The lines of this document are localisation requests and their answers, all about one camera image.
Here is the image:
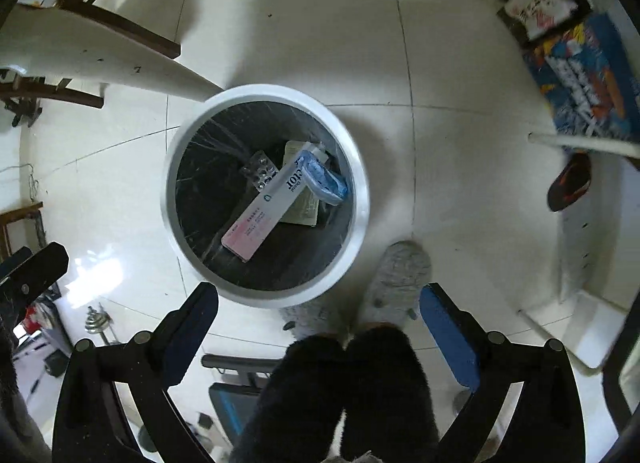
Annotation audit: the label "person's dark fuzzy pants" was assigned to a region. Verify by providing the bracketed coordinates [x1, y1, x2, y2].
[229, 325, 441, 463]

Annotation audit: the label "black exercise bench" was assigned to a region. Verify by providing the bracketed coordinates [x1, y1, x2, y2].
[201, 353, 283, 449]

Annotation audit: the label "white box with red print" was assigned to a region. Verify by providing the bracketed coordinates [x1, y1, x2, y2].
[504, 0, 592, 42]

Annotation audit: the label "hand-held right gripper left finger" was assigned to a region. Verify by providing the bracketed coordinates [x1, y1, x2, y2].
[52, 282, 219, 463]

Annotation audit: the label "white round trash can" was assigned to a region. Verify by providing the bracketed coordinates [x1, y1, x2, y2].
[161, 84, 371, 308]

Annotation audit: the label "dark wooden chair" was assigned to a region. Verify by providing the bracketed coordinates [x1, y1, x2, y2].
[52, 0, 186, 60]
[0, 68, 105, 128]

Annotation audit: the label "metal dumbbell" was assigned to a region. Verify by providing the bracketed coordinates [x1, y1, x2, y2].
[84, 306, 118, 344]

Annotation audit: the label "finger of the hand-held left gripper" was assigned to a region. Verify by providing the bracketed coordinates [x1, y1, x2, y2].
[0, 242, 70, 331]

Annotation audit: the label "white table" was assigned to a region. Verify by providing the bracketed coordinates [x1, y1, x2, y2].
[0, 3, 227, 104]

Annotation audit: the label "wooden stool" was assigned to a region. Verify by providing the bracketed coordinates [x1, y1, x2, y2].
[0, 202, 45, 261]

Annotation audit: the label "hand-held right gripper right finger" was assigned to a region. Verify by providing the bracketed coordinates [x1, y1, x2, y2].
[419, 283, 587, 463]

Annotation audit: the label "blue plastic pouch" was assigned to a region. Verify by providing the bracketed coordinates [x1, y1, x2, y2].
[298, 153, 348, 207]

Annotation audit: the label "white and pink long box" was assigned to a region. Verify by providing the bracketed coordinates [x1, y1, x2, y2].
[221, 140, 326, 263]

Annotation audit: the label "blue printed box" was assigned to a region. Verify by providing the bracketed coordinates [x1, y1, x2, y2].
[522, 13, 640, 144]

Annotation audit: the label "silver blister pack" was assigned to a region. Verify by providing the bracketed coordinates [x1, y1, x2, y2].
[241, 152, 279, 191]

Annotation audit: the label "grey fuzzy slipper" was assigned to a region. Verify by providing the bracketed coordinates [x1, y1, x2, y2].
[359, 241, 432, 339]
[279, 299, 343, 344]

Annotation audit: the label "white cabinet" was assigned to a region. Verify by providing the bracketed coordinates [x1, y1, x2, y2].
[529, 132, 640, 311]

